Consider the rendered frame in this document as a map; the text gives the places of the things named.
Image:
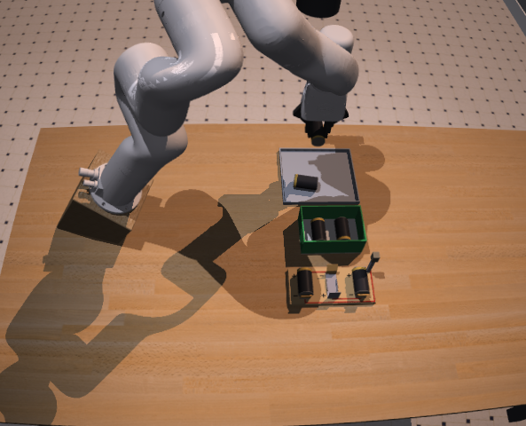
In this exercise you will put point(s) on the green open-top box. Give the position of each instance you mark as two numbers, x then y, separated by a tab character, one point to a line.
356	229

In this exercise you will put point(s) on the black and orange battery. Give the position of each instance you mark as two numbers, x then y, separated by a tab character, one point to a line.
342	229
360	280
305	182
317	134
318	229
304	279

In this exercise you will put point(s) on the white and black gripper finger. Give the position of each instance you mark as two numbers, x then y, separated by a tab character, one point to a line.
328	125
308	124

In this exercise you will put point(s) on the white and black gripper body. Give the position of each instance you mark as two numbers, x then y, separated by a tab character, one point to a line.
321	106

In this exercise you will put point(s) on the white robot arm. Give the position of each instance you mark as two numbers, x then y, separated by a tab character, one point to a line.
210	55

